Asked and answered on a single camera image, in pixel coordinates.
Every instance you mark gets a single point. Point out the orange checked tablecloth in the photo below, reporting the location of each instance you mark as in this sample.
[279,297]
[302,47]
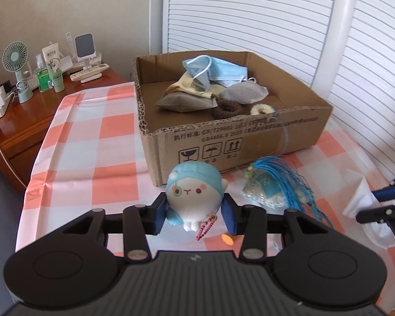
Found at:
[95,131]

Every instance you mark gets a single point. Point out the mint green desk fan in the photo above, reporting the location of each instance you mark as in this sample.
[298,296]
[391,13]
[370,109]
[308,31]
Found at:
[14,56]

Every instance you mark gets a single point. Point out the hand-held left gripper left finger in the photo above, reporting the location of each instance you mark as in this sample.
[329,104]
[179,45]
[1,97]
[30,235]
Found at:
[159,212]

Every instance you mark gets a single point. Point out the white remote control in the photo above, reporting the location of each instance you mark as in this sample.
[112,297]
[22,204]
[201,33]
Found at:
[92,69]

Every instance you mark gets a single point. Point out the brown scrunchie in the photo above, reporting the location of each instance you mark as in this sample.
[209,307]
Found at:
[223,113]

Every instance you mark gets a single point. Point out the white stick device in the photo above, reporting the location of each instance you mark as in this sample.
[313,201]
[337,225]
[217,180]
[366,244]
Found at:
[69,44]

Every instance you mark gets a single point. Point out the white tissue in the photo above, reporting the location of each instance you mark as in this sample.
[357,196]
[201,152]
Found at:
[362,197]

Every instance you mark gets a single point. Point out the white power adapter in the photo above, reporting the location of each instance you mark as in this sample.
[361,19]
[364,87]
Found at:
[0,113]

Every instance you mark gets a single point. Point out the brown cardboard box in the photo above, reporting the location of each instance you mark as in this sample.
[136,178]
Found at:
[171,141]

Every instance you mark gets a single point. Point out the olive brown fabric sachet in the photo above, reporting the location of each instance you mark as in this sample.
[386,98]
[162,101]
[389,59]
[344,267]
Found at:
[181,102]

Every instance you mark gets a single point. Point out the black adapter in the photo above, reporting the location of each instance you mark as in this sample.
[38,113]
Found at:
[7,87]

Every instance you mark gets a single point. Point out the clear bottle with green liquid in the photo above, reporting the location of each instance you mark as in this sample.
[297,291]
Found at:
[42,79]

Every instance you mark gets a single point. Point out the blue face mask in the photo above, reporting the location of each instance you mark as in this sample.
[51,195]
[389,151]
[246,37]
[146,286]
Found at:
[228,70]
[197,70]

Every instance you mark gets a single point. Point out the white phone stand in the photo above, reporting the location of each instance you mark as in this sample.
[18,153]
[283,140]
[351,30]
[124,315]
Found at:
[85,46]

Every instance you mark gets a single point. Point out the wooden nightstand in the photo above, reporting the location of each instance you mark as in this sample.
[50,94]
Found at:
[23,128]

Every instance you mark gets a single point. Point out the white tube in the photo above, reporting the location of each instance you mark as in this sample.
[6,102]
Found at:
[51,54]

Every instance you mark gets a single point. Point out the white plush toy blue cap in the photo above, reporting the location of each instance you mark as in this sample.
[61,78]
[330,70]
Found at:
[191,200]

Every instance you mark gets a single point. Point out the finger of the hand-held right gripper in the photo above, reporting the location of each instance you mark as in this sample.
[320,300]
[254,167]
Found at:
[386,193]
[378,214]

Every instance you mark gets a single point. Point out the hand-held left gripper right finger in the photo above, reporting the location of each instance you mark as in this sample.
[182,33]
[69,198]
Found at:
[229,215]

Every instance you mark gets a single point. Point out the white louvered door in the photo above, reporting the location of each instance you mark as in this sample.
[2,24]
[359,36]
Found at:
[250,13]

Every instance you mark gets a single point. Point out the grey mesh sachet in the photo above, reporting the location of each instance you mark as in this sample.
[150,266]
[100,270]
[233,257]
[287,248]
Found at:
[247,92]

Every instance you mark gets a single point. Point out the small orange charm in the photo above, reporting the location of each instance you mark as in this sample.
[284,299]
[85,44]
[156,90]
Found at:
[227,239]

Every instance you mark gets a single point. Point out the yellow zigzag-edged cloth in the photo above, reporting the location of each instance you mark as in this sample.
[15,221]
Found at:
[184,84]

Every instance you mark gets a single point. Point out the white router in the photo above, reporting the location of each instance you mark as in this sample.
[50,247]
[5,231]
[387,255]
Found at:
[67,63]

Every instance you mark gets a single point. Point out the cream scrunchie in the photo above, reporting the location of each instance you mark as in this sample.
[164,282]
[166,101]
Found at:
[255,109]

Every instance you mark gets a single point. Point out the floral sachet with blue tassel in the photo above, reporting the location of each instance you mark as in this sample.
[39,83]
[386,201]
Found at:
[266,187]

